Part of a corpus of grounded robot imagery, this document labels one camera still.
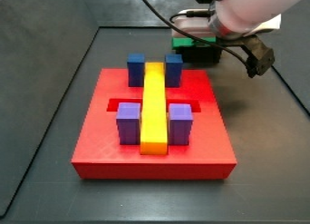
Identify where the black bracket fixture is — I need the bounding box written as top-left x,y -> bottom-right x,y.
175,46 -> 221,64

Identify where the purple left front post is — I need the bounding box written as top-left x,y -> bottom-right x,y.
116,102 -> 140,145

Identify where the red base board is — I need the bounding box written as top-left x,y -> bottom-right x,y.
70,69 -> 236,180

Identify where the yellow long bar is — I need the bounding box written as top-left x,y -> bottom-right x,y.
140,63 -> 167,155

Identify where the black cable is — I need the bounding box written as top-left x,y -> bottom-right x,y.
134,0 -> 252,68

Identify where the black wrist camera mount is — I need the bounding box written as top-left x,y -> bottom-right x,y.
219,34 -> 275,78

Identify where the dark blue left rear post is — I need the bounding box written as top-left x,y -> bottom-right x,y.
126,54 -> 145,87

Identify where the purple right front post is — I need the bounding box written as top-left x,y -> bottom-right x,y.
168,103 -> 193,145

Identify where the dark blue post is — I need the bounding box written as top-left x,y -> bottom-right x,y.
126,54 -> 145,87
164,54 -> 183,87

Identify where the dark blue right rear post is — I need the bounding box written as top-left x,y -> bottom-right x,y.
164,54 -> 183,87

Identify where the green U-shaped block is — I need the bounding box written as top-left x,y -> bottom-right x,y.
172,37 -> 203,50

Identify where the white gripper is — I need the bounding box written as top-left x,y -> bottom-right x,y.
171,8 -> 281,40

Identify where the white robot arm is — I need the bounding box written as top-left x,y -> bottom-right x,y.
173,0 -> 300,40

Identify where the purple post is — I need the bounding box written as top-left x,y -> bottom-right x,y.
168,103 -> 193,145
116,102 -> 140,145

